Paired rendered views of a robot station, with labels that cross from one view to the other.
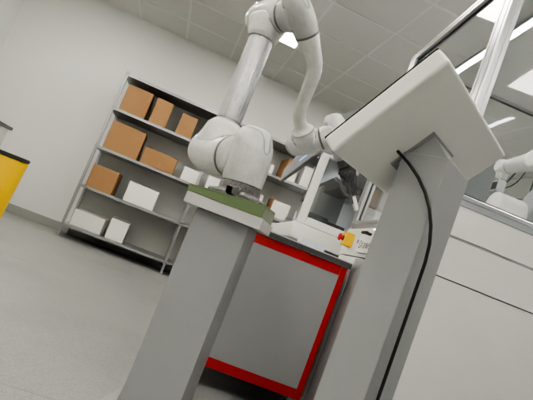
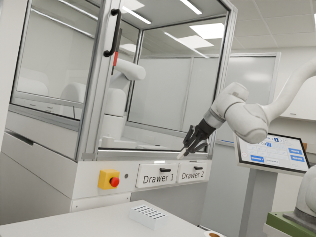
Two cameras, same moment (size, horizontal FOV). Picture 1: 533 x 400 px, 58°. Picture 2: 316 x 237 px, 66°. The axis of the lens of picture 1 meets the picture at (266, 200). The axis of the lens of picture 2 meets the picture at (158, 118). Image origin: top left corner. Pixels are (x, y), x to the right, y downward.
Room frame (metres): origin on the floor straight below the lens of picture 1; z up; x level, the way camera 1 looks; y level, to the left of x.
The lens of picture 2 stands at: (3.07, 0.38, 1.15)
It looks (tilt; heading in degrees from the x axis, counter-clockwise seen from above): 0 degrees down; 226
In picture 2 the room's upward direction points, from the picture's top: 10 degrees clockwise
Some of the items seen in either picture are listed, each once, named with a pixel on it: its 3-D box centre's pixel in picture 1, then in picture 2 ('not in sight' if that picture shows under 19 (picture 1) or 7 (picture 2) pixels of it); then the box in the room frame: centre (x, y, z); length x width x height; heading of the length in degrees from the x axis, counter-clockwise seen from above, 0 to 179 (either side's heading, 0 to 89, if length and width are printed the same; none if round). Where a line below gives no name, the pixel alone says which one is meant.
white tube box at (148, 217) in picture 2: (311, 244); (148, 216); (2.40, -0.29, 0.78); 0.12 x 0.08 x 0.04; 101
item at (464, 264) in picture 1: (471, 282); (108, 154); (2.16, -0.99, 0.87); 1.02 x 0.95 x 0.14; 4
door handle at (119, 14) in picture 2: not in sight; (114, 32); (2.59, -0.45, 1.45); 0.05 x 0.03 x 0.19; 94
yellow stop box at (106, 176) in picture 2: (347, 239); (109, 179); (2.49, -0.46, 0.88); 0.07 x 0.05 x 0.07; 4
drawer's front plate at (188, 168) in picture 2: not in sight; (192, 171); (1.85, -0.53, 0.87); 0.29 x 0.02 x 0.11; 4
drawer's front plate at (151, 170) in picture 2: (370, 242); (158, 174); (2.16, -0.50, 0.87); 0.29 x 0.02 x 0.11; 4
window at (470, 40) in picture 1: (423, 121); (178, 62); (2.12, -0.53, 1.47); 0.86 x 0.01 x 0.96; 4
